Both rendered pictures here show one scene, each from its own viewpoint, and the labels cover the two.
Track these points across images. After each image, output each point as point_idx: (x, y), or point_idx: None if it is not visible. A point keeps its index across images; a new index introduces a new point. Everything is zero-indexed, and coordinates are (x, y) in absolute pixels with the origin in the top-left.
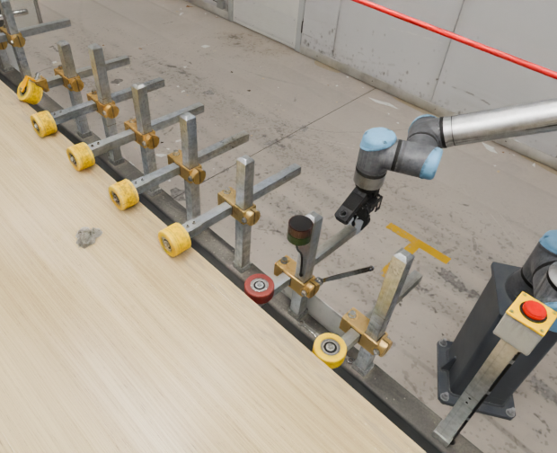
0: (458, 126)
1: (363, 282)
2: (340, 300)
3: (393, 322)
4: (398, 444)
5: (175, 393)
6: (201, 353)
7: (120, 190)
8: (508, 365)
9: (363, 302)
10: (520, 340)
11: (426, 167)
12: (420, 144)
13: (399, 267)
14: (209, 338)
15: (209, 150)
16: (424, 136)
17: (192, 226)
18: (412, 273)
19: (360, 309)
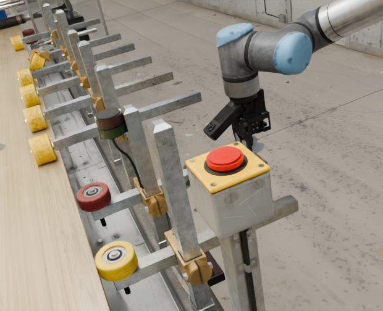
0: (334, 7)
1: (353, 259)
2: (318, 274)
3: (380, 308)
4: None
5: None
6: None
7: (26, 112)
8: (247, 275)
9: (346, 280)
10: (206, 210)
11: (278, 55)
12: (278, 31)
13: (153, 141)
14: (11, 232)
15: (126, 84)
16: (290, 24)
17: (60, 137)
18: (285, 198)
19: (340, 287)
